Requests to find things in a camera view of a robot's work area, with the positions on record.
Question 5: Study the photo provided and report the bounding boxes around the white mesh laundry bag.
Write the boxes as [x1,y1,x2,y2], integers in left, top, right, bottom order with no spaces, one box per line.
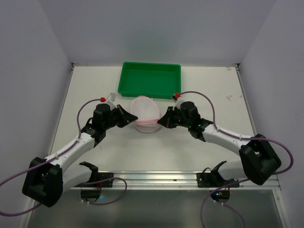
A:
[130,96,161,133]

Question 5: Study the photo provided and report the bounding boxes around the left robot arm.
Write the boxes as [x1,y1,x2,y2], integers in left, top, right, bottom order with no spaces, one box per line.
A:
[22,104,138,207]

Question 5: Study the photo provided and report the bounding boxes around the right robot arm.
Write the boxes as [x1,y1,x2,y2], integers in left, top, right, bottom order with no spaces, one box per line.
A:
[158,101,282,186]

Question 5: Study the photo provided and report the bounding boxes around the green plastic tray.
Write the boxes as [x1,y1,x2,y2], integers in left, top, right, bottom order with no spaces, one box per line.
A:
[118,62,181,99]

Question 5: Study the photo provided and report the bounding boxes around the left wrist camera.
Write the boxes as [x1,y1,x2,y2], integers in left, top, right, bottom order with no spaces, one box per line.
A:
[104,93,116,110]

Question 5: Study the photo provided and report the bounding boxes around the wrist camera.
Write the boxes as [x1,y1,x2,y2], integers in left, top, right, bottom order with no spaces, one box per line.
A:
[104,93,116,110]
[172,93,185,110]

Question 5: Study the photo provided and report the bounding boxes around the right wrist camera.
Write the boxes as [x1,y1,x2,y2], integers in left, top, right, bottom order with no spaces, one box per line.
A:
[172,93,185,110]

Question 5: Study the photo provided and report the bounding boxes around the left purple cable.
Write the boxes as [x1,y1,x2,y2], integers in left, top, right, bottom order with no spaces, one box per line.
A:
[0,96,105,216]

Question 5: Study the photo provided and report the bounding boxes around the aluminium mounting rail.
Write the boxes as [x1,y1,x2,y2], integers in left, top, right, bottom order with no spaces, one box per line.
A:
[32,170,281,190]

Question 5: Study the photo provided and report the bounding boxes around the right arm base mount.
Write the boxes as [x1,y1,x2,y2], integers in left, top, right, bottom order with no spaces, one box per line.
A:
[196,161,239,203]

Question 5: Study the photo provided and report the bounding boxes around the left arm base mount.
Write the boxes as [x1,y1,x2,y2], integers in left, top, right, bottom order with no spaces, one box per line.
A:
[77,161,114,203]

